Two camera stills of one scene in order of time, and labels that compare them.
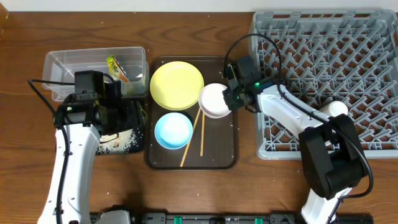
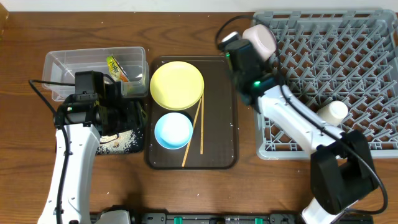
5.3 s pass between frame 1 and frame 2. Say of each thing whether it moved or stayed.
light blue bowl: stayed
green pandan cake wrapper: stayed
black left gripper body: stayed
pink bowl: moved
